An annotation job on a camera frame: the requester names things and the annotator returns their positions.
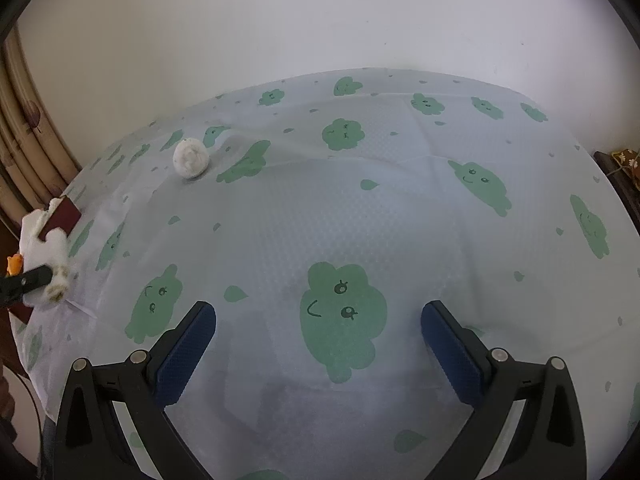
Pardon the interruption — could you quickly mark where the white rolled sock ball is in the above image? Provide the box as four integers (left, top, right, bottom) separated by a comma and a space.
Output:
172, 137, 211, 180

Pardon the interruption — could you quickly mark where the white plush duck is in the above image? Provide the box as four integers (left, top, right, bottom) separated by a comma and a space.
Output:
6, 200, 74, 308

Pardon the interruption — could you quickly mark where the dark wooden furniture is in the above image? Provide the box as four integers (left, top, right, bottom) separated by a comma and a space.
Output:
592, 149, 640, 206

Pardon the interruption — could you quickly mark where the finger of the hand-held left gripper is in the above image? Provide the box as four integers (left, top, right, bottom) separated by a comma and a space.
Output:
0, 266, 54, 306

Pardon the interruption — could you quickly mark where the beige patterned curtain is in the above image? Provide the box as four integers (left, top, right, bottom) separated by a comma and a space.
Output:
0, 35, 83, 221

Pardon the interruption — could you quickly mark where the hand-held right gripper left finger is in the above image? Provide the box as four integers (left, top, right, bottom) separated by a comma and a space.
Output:
42, 301, 217, 480

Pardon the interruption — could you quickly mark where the brown floral cushion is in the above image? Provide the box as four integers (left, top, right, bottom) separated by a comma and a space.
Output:
612, 147, 640, 183

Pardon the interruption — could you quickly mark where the green cloud print tablecloth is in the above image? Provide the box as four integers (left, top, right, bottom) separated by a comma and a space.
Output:
10, 67, 640, 480

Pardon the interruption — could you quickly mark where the red tin box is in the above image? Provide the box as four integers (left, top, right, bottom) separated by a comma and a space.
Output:
10, 196, 82, 321

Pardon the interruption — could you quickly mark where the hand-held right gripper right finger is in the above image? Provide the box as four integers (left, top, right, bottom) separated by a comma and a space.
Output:
421, 300, 588, 480

